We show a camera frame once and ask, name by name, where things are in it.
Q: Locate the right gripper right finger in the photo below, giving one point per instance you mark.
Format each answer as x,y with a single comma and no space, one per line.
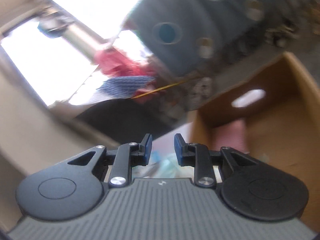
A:
227,159

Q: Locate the pink hanging garment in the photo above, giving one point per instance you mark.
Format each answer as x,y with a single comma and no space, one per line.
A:
113,63

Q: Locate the brown cardboard box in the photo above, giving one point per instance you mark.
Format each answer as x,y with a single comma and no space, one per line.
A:
280,106

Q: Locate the blue circle-patterned bedsheet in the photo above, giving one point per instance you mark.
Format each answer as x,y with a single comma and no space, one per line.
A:
183,34

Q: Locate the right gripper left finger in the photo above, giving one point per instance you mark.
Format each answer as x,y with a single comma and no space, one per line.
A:
121,161

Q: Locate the yellow rod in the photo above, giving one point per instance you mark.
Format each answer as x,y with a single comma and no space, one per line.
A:
165,87

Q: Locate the pink knitted soft pouch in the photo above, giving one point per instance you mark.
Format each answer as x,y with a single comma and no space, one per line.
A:
231,135

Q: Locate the blue white-dotted cloth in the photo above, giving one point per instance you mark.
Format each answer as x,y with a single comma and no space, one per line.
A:
124,87

